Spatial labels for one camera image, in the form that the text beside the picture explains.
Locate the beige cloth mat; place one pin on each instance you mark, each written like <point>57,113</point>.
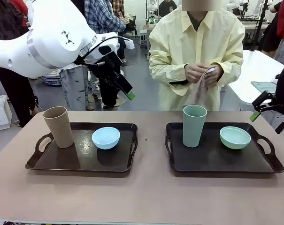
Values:
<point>199,96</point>

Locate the bystander in plaid shirt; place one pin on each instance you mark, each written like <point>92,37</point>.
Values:
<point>102,16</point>

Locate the tall brown cup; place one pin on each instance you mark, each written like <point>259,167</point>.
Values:
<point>59,131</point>

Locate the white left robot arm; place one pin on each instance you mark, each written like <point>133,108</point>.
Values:
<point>50,30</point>

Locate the bystander in grey camouflage trousers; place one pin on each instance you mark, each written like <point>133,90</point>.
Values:
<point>73,89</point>

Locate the seated bystander in black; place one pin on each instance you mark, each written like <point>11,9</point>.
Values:
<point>167,5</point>

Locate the person's left hand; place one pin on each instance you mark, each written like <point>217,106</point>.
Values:
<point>214,77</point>

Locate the tall pale green cup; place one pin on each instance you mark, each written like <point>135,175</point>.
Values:
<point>193,131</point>

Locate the white background table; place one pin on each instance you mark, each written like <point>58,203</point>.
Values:
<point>254,65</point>

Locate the person's left forearm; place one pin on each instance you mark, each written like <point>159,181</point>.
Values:
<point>231,70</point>

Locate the person's right forearm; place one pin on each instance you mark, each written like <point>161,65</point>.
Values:
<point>165,72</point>

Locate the dark brown serving tray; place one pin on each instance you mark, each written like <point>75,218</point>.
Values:
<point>214,161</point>
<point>85,161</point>

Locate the person in yellow shirt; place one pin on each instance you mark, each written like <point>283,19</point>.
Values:
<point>174,39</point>

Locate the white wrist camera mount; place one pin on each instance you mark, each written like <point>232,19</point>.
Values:
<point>128,43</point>

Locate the light blue bowl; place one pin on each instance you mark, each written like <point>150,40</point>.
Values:
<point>105,140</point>

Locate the round white blue base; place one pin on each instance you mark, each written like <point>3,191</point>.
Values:
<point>51,80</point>

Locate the black tripod stand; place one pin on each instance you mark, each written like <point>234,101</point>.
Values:
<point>259,30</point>

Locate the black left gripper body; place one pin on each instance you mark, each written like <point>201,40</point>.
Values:
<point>110,68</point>

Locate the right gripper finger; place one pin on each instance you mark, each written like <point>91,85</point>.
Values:
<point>280,127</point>
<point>255,116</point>

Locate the person's right hand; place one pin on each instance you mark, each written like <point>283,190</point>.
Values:
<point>192,73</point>

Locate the pale green bowl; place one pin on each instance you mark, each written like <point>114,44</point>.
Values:
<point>235,141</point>

